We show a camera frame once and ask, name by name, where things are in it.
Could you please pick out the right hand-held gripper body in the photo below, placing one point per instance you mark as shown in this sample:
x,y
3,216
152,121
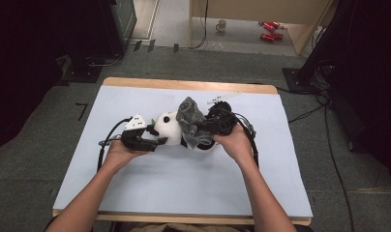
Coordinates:
x,y
224,121

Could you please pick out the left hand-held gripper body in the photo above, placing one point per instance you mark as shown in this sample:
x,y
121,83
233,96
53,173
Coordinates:
x,y
135,138

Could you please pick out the panda plush toy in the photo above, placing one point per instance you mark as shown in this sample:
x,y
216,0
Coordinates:
x,y
171,129

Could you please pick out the grey fuzzy doll garment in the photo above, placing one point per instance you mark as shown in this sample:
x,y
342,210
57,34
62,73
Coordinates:
x,y
190,119

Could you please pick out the person's left hand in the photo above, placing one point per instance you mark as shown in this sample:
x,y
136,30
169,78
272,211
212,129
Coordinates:
x,y
119,156

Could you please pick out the person's right hand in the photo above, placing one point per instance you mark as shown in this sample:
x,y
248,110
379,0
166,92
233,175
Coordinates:
x,y
237,145

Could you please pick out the wooden table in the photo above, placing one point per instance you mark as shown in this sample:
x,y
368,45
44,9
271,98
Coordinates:
x,y
184,84

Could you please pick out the light blue table mat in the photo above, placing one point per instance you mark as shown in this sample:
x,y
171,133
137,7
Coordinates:
x,y
184,187

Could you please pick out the black floor plate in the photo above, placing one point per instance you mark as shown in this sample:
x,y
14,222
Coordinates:
x,y
295,80

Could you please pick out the black stand base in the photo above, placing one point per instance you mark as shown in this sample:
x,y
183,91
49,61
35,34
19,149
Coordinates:
x,y
84,72

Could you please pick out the black tape strip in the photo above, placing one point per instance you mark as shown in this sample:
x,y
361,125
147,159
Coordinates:
x,y
137,45
151,45
176,48

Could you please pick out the red can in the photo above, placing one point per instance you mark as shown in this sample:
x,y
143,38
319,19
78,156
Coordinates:
x,y
276,24
278,36
267,37
268,27

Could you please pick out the beige mug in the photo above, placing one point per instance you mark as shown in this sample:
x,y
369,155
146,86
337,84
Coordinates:
x,y
221,25

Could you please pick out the dark green cabinet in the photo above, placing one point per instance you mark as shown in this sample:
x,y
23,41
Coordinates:
x,y
126,19

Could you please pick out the light wooden cabinet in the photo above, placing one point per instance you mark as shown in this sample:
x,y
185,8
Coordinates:
x,y
248,8

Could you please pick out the black slanted stand pole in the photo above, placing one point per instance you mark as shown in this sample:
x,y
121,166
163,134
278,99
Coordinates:
x,y
325,35

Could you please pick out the black curtain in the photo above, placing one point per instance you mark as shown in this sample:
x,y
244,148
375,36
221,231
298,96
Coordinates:
x,y
16,64
377,96

